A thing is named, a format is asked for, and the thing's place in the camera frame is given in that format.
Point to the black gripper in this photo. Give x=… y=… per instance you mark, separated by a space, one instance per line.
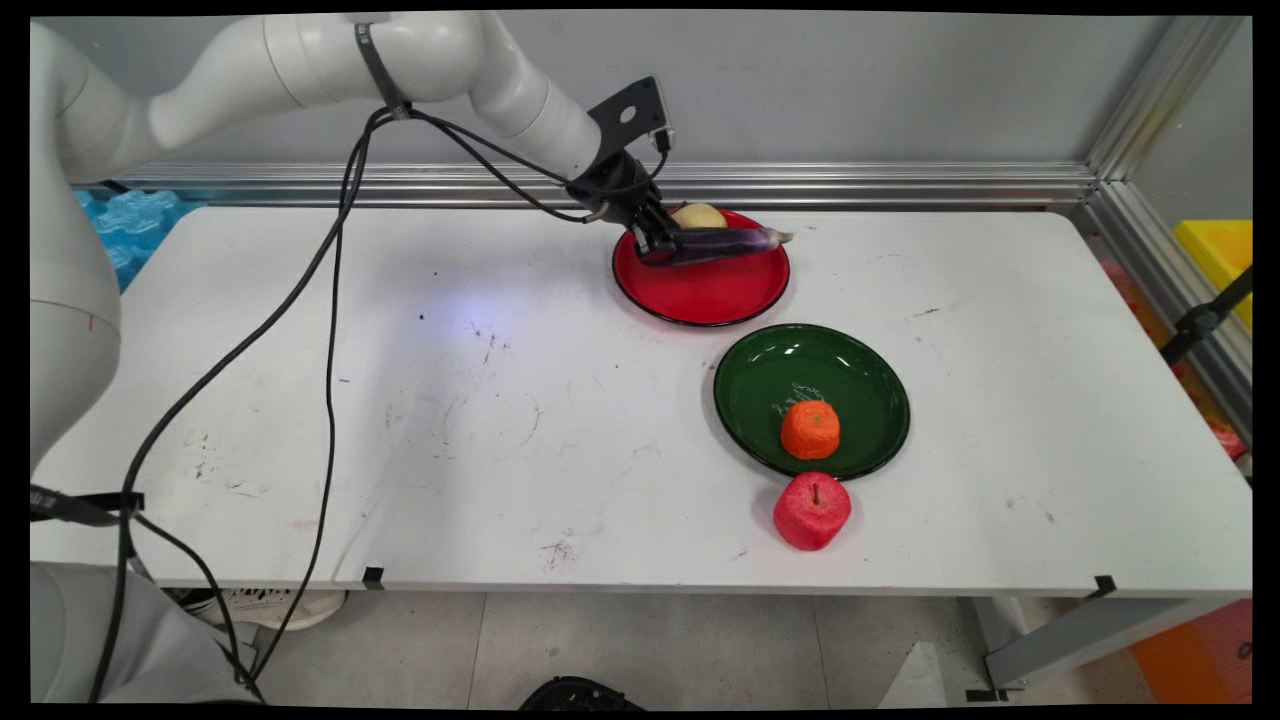
x=615 y=185

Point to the long purple eggplant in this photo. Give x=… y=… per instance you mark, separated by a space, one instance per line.
x=725 y=243

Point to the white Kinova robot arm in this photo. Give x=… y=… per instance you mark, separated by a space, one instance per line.
x=280 y=60

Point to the yellow pear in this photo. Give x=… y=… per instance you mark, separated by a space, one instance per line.
x=700 y=216

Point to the red enamel plate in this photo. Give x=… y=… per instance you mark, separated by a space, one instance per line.
x=700 y=290

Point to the orange in foam net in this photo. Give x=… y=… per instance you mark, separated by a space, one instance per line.
x=811 y=430

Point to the green enamel plate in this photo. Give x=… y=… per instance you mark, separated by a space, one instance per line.
x=850 y=400

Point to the red apple in foam net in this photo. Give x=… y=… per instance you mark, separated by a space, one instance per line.
x=812 y=512

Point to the black tape marker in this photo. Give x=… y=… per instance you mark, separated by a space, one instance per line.
x=1105 y=586
x=373 y=577

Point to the black round object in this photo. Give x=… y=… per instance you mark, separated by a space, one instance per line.
x=580 y=694

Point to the blue foam packing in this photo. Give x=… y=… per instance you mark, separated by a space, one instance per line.
x=130 y=225

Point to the black clamp stand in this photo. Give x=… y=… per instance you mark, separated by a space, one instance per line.
x=1200 y=320

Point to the yellow plastic bin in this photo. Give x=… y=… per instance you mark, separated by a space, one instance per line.
x=1220 y=255

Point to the grey metal table leg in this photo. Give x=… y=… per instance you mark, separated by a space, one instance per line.
x=1090 y=635

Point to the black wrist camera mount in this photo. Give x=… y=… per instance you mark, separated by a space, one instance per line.
x=640 y=105

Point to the aluminium frame rail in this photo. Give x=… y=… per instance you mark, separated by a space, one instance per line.
x=800 y=185

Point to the aluminium frame corner post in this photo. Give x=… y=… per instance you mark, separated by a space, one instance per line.
x=1170 y=200

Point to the grey robot pedestal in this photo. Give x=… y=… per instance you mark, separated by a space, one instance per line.
x=120 y=640

